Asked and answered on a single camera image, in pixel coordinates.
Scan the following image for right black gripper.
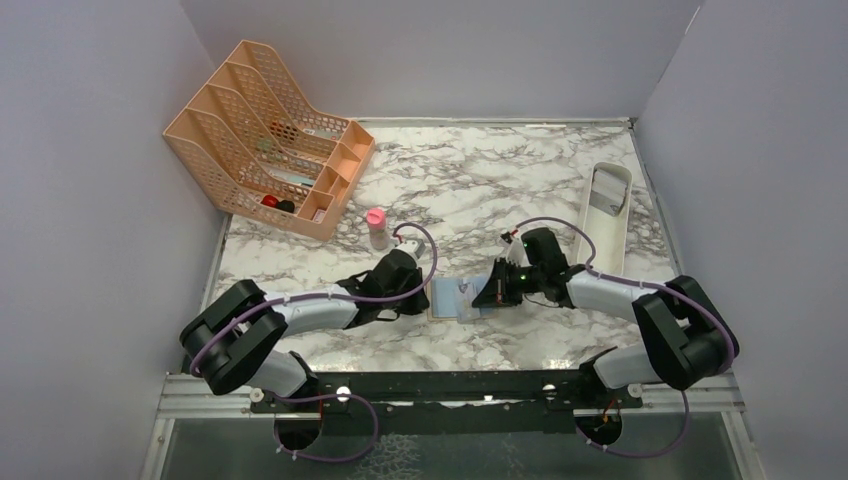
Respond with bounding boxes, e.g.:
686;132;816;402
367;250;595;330
473;256;546;307

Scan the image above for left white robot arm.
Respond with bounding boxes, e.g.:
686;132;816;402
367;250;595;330
179;247;429;411

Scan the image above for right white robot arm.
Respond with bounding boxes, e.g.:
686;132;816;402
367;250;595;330
472;227;739;407

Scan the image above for pink capped small bottle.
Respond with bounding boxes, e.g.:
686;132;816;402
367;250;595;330
365;208;390;251

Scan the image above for black round object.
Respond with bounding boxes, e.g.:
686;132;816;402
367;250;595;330
276;200;296;213

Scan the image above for white oblong tray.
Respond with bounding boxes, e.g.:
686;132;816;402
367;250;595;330
577;162;633;276

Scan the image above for red round object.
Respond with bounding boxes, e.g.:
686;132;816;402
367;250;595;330
261;195;278;208

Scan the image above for peach mesh file organizer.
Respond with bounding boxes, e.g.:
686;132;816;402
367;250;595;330
163;40;376;241

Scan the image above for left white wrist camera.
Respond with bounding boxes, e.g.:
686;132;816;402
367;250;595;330
394;239;427;262

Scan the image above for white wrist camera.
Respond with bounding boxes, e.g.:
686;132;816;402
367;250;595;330
394;239;427;262
504;238;526;265

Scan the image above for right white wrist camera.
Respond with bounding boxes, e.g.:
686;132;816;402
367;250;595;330
504;238;526;265

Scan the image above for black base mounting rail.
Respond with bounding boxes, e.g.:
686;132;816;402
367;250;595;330
250;370;643;436

